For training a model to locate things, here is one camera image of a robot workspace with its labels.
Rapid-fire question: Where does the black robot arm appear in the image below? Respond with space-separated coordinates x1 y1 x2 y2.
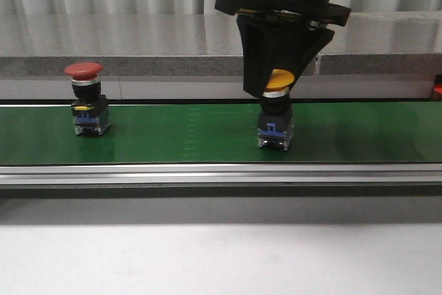
215 0 351 97

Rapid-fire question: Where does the red mushroom push button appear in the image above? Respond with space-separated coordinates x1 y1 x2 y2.
64 62 111 135

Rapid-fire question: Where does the aluminium conveyor side rail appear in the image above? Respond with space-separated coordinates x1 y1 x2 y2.
1 163 441 189

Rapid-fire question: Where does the yellow mushroom push button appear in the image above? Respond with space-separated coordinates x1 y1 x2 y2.
258 69 295 151

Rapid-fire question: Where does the grey stone slab right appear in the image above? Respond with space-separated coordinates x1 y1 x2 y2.
314 11 441 77

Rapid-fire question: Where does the red plastic tray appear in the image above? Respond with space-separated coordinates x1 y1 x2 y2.
431 83 442 102

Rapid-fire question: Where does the green conveyor belt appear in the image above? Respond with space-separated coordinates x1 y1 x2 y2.
1 102 441 166

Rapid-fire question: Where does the grey stone slab left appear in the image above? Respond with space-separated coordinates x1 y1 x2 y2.
0 14 318 77

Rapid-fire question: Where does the grey stone slab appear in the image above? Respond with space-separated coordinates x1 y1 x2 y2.
0 14 318 77
314 11 441 77

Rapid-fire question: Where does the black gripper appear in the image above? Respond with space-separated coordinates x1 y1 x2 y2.
215 0 351 97

